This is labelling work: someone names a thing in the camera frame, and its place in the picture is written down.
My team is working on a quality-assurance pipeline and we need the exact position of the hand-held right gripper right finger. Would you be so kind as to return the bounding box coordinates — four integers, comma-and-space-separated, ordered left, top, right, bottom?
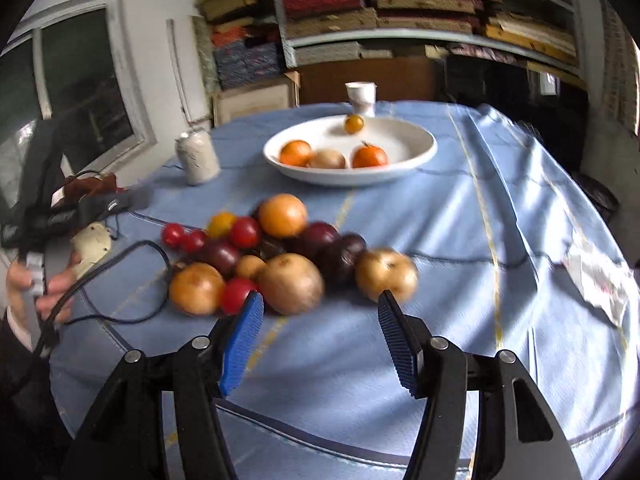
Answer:
377, 289, 583, 480

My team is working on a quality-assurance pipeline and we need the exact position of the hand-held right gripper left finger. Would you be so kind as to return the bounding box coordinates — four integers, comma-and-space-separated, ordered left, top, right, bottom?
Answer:
65, 290, 266, 480

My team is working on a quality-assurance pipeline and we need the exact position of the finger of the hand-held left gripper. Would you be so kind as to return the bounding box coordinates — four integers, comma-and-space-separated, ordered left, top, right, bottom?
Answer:
82, 187, 153, 223

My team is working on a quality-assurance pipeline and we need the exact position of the red cherry tomato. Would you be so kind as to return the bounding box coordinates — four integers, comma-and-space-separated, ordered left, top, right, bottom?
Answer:
181, 230, 208, 254
229, 216, 262, 249
219, 277, 258, 316
161, 223, 186, 249

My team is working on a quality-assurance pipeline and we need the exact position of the tan round pear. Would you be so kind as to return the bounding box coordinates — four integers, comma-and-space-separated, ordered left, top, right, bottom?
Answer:
307, 149, 347, 170
169, 262, 226, 317
355, 248, 419, 303
257, 253, 325, 316

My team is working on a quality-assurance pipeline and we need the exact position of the dark purple plum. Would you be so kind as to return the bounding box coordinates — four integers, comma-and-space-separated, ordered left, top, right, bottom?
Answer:
202, 240, 243, 277
295, 221, 341, 261
320, 234, 368, 286

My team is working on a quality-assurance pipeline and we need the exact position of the large orange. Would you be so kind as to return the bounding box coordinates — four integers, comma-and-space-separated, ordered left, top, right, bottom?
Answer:
258, 193, 309, 239

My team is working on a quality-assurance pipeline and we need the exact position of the white oval plate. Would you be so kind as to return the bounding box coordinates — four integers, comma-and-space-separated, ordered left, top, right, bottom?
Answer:
263, 116, 438, 188

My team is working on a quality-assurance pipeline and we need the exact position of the person's left forearm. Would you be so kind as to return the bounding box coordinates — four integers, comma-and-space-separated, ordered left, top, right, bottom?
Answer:
0, 305, 61, 461

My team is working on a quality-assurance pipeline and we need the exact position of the person's left hand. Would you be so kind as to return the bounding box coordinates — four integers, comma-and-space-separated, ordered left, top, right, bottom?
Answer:
7, 255, 83, 326

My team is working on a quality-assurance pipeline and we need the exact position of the dark red cloth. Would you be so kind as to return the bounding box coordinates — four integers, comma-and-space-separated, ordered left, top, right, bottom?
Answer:
62, 172, 126, 198

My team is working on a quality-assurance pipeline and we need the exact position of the cream object with red spots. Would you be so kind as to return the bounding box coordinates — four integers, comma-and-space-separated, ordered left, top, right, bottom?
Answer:
70, 222, 113, 281

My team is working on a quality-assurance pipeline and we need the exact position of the white drink can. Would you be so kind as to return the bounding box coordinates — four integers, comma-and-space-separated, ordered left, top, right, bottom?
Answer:
175, 130, 222, 187

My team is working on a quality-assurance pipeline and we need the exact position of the light blue tablecloth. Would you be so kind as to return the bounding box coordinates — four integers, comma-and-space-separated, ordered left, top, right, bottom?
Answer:
47, 100, 636, 480

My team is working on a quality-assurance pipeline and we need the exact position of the white framed window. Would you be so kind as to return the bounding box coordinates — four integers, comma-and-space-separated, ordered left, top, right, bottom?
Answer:
0, 0, 158, 201

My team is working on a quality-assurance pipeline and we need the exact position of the light wooden panel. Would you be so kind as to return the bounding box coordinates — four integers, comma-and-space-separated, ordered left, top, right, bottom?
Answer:
212, 72, 301, 126

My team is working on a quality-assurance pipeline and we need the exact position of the orange tangerine with stem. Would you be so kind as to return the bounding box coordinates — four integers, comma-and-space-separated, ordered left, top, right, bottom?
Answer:
351, 142, 389, 169

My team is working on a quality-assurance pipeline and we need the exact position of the pile of patterned fabric samples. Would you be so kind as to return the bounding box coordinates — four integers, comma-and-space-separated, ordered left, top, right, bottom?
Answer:
192, 0, 286, 93

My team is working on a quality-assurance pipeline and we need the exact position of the crumpled white paper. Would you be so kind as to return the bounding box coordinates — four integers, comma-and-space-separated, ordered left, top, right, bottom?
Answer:
562, 230, 636, 328

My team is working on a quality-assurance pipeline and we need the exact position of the dark chair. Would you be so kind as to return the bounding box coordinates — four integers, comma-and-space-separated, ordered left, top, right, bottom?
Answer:
570, 170, 621, 226

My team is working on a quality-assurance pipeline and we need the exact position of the white paper cup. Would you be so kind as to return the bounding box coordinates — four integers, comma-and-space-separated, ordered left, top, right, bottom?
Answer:
345, 81, 377, 117

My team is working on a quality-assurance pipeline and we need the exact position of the brown wooden cabinet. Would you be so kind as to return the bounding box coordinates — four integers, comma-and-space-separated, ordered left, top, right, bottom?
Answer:
297, 57, 441, 106

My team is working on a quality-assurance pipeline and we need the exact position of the black cabinet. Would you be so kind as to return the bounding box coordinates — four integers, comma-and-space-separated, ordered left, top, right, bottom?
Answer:
445, 55, 586, 171

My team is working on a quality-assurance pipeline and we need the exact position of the white shelf unit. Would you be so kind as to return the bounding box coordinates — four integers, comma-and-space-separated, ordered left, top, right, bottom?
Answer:
265, 0, 588, 91

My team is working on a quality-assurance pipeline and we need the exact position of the stack of carpet samples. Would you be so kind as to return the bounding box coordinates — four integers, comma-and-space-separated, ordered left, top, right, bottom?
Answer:
275, 0, 581, 68

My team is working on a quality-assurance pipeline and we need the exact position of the lace curtain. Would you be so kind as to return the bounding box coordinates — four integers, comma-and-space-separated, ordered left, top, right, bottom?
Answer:
600, 0, 640, 136

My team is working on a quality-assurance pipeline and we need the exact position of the black cable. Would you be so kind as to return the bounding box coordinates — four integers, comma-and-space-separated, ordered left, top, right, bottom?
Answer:
35, 240, 176, 361

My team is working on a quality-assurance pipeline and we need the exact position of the white wall conduit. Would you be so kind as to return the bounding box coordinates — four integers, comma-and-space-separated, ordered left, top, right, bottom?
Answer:
166, 19, 207, 127

